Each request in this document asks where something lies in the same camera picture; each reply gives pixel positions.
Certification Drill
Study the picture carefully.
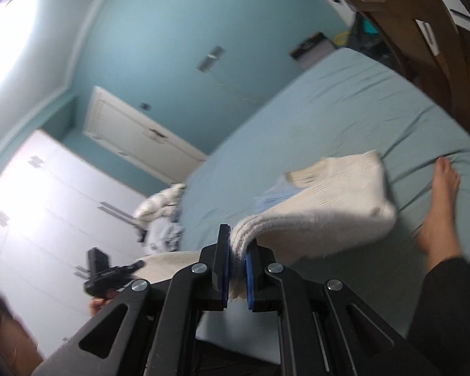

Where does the black and teal bag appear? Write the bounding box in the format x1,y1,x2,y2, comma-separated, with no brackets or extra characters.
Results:
346,13,399,71

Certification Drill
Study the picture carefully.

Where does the person's right bare foot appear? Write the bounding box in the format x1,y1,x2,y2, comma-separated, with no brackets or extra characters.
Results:
417,157,462,272

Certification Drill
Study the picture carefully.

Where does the black and white box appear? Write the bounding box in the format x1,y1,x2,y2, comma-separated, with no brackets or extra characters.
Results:
290,32,337,70

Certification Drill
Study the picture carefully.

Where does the brown wooden chair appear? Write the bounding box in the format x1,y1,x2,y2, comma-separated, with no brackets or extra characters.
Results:
346,0,470,133

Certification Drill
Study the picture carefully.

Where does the light blue bed sheet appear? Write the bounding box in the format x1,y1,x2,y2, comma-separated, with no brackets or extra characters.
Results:
179,49,470,334

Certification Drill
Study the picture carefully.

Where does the pile of grey clothes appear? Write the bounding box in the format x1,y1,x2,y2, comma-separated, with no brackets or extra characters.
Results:
145,217,183,255

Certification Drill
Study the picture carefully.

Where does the yellow bin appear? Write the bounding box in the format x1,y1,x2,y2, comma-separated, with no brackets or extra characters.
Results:
332,31,350,48

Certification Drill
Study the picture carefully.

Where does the wall socket strip with wires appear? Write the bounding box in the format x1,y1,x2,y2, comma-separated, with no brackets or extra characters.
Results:
196,46,266,106

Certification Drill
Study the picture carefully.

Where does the person's left hand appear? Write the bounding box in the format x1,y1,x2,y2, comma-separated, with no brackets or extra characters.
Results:
88,290,118,316

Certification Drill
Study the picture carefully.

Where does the blue and white knit sweater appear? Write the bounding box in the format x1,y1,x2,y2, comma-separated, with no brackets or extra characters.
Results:
135,149,397,302

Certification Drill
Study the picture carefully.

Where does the white wardrobe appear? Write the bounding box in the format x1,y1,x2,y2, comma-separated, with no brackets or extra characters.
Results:
0,130,144,356

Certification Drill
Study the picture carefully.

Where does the white puffy duvet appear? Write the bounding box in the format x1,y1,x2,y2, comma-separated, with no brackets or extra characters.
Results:
133,183,186,229

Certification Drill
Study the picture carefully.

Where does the white bedroom door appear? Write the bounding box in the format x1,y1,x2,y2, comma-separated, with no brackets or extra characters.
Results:
83,86,207,184

